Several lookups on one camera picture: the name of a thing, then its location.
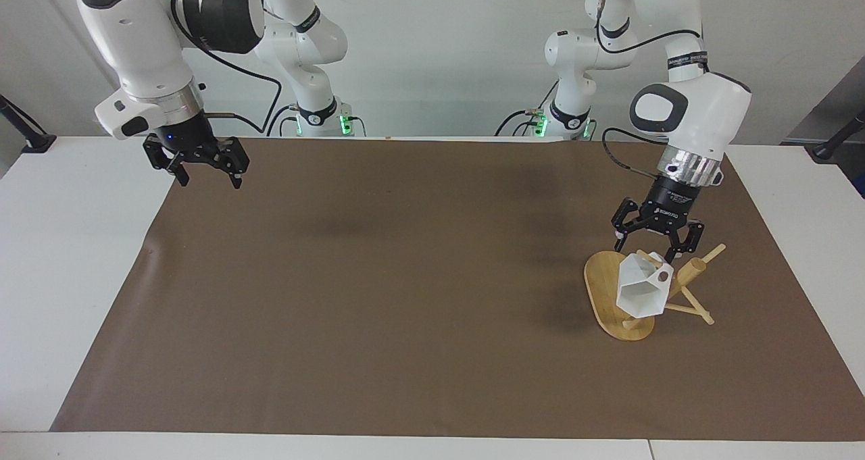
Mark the white faceted cup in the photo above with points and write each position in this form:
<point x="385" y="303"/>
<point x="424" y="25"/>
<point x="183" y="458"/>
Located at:
<point x="638" y="288"/>

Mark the wooden cup rack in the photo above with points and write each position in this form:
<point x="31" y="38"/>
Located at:
<point x="605" y="291"/>

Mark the black stand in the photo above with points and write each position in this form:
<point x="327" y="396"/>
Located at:
<point x="30" y="136"/>
<point x="834" y="139"/>

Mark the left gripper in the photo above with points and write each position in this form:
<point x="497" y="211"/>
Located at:
<point x="670" y="207"/>

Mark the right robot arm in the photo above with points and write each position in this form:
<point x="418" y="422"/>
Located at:
<point x="145" y="48"/>

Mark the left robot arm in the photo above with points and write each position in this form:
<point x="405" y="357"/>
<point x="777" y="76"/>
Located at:
<point x="709" y="102"/>

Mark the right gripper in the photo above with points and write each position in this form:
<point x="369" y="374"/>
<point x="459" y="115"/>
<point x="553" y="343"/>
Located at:
<point x="186" y="138"/>

